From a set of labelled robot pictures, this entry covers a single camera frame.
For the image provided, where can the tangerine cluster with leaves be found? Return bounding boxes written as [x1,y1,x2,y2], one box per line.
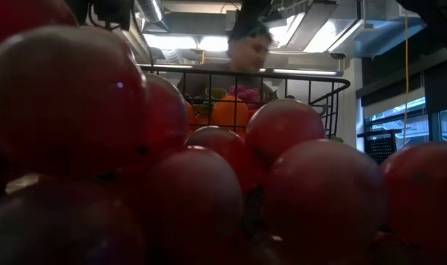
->
[186,94,253,137]

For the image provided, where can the pink-purple grape bunch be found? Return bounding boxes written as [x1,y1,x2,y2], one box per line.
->
[228,84,263,110]

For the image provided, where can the black wire basket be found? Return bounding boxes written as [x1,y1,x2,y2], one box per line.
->
[138,63,352,141]

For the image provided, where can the person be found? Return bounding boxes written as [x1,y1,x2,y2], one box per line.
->
[177,0,281,106]

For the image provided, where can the bright ceiling light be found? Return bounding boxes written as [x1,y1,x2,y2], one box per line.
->
[141,33,230,52]

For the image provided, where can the grey ceiling box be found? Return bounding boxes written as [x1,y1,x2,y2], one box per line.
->
[225,10,243,32]

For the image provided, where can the grey slanted ceiling panel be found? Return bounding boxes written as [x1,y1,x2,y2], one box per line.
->
[278,1,338,52]

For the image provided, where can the black perforated crate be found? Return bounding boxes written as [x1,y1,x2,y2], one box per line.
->
[357,128,403,165]

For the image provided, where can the dark red grape bunch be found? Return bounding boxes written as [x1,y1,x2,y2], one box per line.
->
[0,0,447,265]

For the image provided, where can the white ceiling air unit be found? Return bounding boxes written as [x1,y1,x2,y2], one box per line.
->
[328,0,429,60]

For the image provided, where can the glass window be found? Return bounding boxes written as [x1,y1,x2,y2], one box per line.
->
[366,96,447,146]

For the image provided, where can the black window blind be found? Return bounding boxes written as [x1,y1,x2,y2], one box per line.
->
[423,58,447,114]

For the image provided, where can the silver round ceiling duct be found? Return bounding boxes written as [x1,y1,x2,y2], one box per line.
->
[136,0,166,24]

